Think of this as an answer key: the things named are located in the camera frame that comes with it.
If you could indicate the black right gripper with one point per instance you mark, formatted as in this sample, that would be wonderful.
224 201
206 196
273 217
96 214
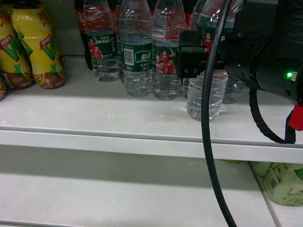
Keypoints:
241 58

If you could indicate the clear water bottle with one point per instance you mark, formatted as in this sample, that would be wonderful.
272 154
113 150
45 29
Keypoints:
206 22

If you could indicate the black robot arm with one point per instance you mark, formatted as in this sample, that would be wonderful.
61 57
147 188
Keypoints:
265 48

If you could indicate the water bottle middle players label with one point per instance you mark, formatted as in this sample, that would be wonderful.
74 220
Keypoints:
168 22

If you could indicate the water bottle behind right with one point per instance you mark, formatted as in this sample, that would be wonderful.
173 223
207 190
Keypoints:
233 91

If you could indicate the water bottle barcode label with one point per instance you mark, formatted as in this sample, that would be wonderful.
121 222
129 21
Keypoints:
136 41

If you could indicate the water bottle far left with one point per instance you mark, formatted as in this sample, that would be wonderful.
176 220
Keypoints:
100 31

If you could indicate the white shelf board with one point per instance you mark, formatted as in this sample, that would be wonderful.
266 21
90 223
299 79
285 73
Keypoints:
86 114

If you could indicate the cola bottle left behind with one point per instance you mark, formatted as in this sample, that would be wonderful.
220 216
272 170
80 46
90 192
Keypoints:
78 4

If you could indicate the green grape juice bottle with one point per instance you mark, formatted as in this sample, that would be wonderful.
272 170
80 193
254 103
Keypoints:
283 181

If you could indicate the yellow lemon tea bottle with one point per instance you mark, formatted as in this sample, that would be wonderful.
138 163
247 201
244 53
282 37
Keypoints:
15 69
33 25

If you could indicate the yellow lemon tea bottle left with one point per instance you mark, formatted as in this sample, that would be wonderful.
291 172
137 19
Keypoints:
15 69

